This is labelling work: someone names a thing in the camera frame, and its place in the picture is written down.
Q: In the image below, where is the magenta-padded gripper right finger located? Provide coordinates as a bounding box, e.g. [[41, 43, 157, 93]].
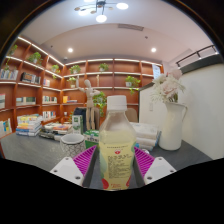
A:
[[133, 145, 177, 189]]

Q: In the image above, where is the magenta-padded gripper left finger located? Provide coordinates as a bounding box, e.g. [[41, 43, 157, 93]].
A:
[[49, 144, 101, 190]]

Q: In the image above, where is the yellow drink bottle white cap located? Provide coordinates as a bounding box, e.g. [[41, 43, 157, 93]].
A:
[[98, 95, 138, 192]]

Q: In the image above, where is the white geometric patterned mug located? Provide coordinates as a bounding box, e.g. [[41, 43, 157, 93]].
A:
[[59, 133, 87, 159]]

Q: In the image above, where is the green tissue box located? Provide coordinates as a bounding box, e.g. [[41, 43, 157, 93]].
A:
[[83, 129, 101, 149]]

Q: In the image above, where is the white pitcher vase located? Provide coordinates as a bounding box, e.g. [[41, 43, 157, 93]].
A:
[[158, 101, 188, 152]]

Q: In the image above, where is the dark magazine stack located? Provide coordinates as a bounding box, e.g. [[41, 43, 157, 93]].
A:
[[38, 122, 74, 141]]

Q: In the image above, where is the white green drink carton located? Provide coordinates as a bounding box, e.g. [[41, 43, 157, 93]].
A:
[[72, 114, 85, 135]]

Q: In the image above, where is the dark chair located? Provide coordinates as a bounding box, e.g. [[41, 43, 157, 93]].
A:
[[72, 107, 88, 125]]

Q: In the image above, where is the colourful book stack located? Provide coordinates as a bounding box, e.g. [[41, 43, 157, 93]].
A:
[[15, 113, 44, 138]]

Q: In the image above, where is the wooden artist mannequin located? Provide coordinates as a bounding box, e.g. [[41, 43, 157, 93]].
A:
[[75, 77, 101, 132]]

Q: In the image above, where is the green leafy potted plant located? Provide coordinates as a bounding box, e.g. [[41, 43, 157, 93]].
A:
[[92, 91, 108, 118]]

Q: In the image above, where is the white pink flower bouquet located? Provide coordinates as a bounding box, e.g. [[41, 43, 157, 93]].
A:
[[150, 68, 186, 104]]

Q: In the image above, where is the brown wooden shelf unit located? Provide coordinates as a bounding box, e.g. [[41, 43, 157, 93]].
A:
[[0, 34, 165, 138]]

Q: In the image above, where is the black metal railing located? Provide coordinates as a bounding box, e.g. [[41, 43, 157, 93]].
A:
[[175, 44, 219, 68]]

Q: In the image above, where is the ceiling air vent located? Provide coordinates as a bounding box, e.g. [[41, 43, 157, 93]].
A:
[[117, 23, 145, 32]]

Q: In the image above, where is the multi-bulb ceiling lamp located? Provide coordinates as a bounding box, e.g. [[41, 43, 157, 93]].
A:
[[73, 0, 130, 24]]

